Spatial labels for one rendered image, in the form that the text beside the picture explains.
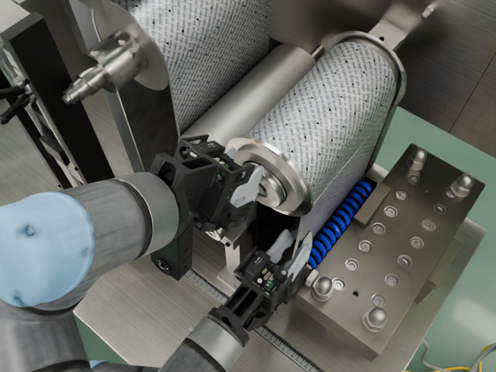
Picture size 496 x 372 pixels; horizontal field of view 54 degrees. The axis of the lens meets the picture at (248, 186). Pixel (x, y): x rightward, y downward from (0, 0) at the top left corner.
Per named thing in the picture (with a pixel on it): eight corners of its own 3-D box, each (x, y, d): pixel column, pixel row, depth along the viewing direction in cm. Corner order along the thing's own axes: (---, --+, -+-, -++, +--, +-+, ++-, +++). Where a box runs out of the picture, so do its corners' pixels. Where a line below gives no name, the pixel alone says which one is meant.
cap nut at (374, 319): (358, 322, 78) (363, 315, 75) (369, 305, 80) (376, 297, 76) (377, 337, 77) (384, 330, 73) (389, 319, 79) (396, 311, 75)
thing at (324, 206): (291, 261, 85) (302, 212, 69) (361, 173, 94) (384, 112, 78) (294, 263, 85) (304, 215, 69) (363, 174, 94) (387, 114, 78)
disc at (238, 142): (228, 179, 76) (223, 119, 63) (230, 177, 76) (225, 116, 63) (306, 232, 71) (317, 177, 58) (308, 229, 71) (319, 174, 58)
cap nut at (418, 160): (402, 164, 94) (409, 150, 91) (411, 152, 96) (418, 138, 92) (419, 173, 93) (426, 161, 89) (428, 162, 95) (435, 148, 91)
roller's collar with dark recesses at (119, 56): (89, 80, 69) (76, 46, 64) (119, 56, 72) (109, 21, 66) (121, 101, 67) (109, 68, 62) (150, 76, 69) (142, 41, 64)
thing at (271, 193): (250, 201, 71) (229, 163, 66) (258, 192, 72) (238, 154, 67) (288, 213, 65) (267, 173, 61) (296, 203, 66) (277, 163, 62)
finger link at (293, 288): (314, 268, 76) (280, 311, 72) (314, 271, 77) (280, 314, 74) (291, 250, 77) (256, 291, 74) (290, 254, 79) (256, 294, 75)
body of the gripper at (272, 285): (298, 271, 69) (246, 339, 64) (293, 291, 76) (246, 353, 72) (256, 240, 71) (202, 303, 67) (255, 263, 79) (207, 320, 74)
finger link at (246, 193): (287, 167, 62) (250, 176, 54) (269, 204, 64) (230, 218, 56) (269, 154, 63) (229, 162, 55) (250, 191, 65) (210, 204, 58)
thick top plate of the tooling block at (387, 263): (294, 304, 86) (297, 293, 81) (403, 159, 102) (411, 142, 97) (371, 362, 81) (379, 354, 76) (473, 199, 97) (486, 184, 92)
